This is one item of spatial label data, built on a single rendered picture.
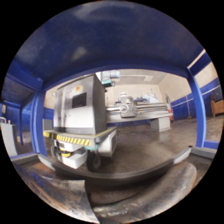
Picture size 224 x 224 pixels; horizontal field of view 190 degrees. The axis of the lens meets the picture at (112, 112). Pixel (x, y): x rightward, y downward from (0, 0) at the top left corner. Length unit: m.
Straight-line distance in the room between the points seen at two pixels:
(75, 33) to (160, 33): 0.30
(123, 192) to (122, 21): 0.43
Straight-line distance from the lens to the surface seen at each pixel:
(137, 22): 0.29
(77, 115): 0.57
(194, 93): 0.55
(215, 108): 3.38
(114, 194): 0.16
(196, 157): 0.28
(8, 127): 0.76
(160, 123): 2.07
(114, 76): 1.33
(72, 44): 0.31
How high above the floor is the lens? 0.39
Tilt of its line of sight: 9 degrees up
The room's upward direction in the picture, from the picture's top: 4 degrees counter-clockwise
